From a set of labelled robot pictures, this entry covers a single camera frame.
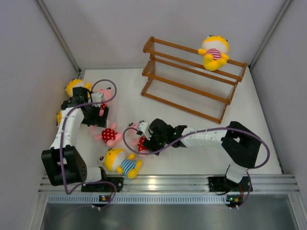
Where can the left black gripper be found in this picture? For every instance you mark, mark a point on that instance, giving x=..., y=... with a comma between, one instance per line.
x=98, y=120

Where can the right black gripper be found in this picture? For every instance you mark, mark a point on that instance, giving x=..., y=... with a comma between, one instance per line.
x=150, y=143

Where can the pink plush red dotted dress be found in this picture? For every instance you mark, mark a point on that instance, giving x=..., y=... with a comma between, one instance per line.
x=108, y=93

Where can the yellow plush blue-striped shirt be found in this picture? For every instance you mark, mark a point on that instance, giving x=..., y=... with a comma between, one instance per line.
x=116, y=160
x=59, y=117

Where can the yellow plush pink-striped shirt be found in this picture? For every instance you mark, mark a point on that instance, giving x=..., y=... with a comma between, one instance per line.
x=76, y=83
x=214, y=50

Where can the yellow plush blue-striped shirt front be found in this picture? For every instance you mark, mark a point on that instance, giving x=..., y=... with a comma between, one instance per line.
x=116, y=160

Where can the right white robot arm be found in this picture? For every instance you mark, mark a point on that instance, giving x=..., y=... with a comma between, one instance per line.
x=238, y=142

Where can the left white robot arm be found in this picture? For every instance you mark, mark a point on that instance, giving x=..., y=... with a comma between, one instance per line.
x=62, y=159

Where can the wooden three-tier shelf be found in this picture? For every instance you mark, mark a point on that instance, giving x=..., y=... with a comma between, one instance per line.
x=176, y=77

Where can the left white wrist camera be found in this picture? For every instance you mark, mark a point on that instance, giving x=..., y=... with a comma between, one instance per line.
x=97, y=98

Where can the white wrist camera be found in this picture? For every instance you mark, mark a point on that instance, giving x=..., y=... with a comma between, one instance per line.
x=144, y=128
x=97, y=98

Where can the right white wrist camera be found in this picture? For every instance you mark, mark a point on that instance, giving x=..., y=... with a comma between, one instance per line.
x=144, y=128

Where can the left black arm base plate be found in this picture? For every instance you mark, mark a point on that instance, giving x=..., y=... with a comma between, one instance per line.
x=104, y=187

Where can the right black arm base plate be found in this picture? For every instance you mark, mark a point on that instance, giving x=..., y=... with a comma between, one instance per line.
x=220, y=184

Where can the aluminium mounting rail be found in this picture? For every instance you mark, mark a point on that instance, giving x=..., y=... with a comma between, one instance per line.
x=171, y=189

